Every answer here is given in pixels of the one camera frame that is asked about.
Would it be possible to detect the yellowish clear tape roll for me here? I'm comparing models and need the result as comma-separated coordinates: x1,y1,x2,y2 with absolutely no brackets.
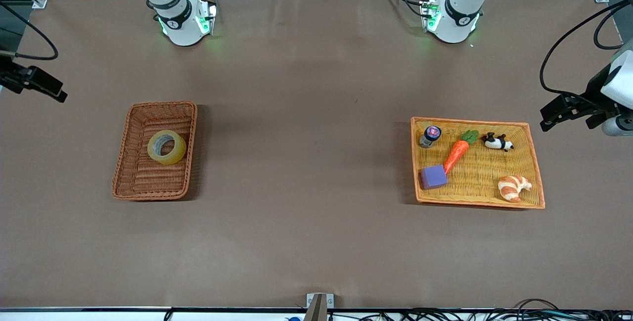
147,130,187,166

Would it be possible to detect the orange wicker basket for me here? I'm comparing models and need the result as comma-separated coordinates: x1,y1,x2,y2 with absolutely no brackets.
410,116,546,210

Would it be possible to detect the brown wicker basket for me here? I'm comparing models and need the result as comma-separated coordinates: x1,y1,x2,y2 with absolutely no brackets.
111,101,198,201

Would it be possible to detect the black and white panda toy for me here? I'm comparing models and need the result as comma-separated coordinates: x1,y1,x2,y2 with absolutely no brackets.
482,132,515,152

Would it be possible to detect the toy croissant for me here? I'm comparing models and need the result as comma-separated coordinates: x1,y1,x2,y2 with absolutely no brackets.
497,175,533,204

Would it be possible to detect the orange toy carrot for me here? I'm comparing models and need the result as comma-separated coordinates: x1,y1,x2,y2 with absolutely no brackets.
443,130,479,175

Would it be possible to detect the small jar with dark lid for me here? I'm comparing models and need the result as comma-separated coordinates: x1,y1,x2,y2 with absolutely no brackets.
419,126,442,149

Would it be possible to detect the purple foam cube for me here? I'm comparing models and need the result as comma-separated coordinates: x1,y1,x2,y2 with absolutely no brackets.
420,164,449,190

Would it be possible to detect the brown table cover sheet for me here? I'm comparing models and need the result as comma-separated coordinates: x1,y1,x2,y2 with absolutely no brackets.
0,0,633,310

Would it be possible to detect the black cable bundle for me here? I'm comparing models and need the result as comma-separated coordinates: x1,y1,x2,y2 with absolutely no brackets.
326,298,633,321

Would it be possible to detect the silver metal bracket plate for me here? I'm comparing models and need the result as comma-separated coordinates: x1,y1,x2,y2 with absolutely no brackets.
306,293,334,308

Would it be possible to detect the brown camera mount post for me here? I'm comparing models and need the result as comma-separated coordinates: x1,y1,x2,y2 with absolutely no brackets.
304,295,327,321

